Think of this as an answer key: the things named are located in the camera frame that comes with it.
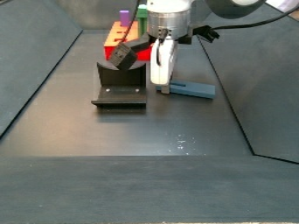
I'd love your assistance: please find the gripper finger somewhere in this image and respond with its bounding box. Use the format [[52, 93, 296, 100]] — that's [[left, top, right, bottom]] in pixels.
[[161, 85, 171, 95]]

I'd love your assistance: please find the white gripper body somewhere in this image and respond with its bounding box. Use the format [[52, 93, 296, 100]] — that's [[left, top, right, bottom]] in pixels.
[[149, 38, 177, 86]]

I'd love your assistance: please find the blue double-square block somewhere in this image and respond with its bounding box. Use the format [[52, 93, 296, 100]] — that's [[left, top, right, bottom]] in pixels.
[[169, 80, 216, 99]]

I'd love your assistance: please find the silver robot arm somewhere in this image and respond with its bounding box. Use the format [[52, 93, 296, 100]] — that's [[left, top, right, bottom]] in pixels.
[[147, 0, 266, 94]]

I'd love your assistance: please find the red peg board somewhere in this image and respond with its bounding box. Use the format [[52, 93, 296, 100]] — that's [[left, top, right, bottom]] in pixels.
[[104, 21, 139, 60]]

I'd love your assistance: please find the black curved holder stand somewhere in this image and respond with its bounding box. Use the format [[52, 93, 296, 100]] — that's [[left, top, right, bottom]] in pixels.
[[91, 63, 147, 107]]

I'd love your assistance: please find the green pentagon peg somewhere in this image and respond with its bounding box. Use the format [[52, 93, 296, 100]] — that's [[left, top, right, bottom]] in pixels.
[[136, 4, 147, 36]]

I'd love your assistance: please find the purple rectangular peg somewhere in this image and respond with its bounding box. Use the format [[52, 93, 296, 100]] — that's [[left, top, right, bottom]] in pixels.
[[119, 10, 129, 27]]

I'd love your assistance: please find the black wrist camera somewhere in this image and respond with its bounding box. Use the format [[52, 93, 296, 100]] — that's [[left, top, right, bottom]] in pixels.
[[108, 33, 155, 70]]

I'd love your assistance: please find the black cable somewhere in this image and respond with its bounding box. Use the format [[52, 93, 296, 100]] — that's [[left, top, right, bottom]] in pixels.
[[193, 3, 299, 44]]

